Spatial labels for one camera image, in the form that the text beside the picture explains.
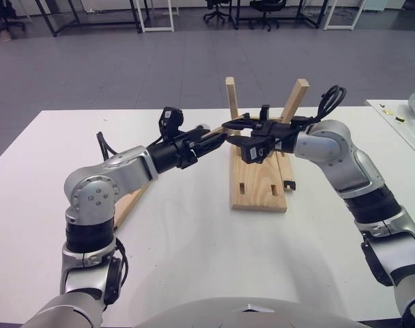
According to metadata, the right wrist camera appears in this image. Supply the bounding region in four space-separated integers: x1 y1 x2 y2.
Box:
240 136 274 164

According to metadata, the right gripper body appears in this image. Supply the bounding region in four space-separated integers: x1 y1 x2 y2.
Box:
251 105 299 153

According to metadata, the wooden seat board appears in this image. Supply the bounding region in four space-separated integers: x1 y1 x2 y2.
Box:
229 135 289 213

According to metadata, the wooden leg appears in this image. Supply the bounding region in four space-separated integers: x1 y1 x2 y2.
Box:
112 185 148 231
280 78 311 123
225 77 242 120

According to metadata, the black office chair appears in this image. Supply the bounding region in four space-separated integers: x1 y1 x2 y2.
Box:
203 0 231 24
248 0 281 32

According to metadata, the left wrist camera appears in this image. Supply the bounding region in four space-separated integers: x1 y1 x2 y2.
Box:
158 107 186 138

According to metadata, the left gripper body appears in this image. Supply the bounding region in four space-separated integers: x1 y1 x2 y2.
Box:
146 128 203 176

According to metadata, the black cable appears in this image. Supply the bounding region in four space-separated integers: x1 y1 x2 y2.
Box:
96 131 115 162
291 85 348 130
102 238 130 305

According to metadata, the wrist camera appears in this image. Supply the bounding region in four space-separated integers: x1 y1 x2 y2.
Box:
158 107 186 138
240 136 274 164

